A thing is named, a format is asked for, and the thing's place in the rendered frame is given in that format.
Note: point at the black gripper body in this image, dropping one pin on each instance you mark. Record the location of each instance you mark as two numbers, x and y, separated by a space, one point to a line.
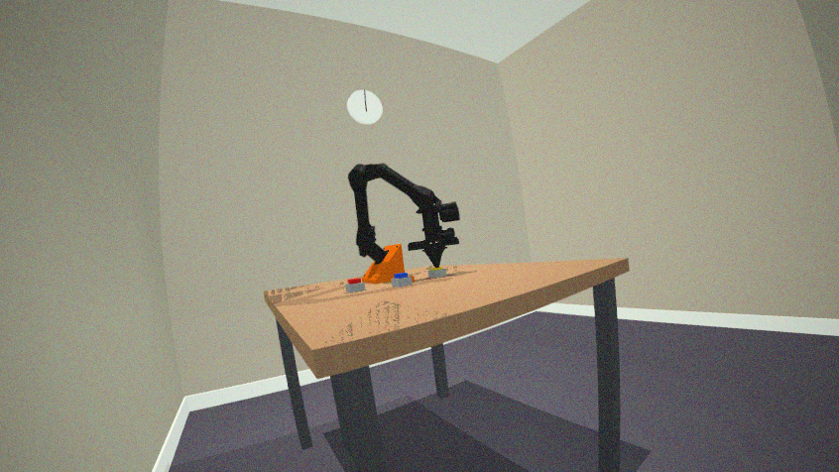
425 243

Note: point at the red button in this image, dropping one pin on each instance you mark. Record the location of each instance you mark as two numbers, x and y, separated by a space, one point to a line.
355 285

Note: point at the blue button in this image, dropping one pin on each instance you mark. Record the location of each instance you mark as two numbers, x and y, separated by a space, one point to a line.
401 280

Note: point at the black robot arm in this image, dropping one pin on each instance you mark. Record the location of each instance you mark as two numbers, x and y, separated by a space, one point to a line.
422 196

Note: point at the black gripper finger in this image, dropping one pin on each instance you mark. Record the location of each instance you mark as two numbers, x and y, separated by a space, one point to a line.
439 252
431 253

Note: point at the yellow button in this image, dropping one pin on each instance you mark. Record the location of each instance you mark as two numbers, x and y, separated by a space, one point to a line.
437 272

